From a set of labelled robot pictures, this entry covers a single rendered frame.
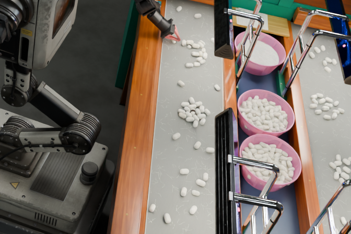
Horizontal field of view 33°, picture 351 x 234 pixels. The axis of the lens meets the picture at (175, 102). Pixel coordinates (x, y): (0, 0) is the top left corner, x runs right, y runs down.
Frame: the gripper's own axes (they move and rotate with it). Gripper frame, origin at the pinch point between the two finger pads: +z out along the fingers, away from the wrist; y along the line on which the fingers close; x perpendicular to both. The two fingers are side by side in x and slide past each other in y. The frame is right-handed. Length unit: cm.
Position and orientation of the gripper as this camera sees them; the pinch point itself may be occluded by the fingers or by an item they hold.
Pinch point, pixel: (178, 39)
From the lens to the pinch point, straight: 291.4
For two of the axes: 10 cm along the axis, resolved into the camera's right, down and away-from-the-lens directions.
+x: -7.6, 4.6, 4.7
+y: 0.4, -6.8, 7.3
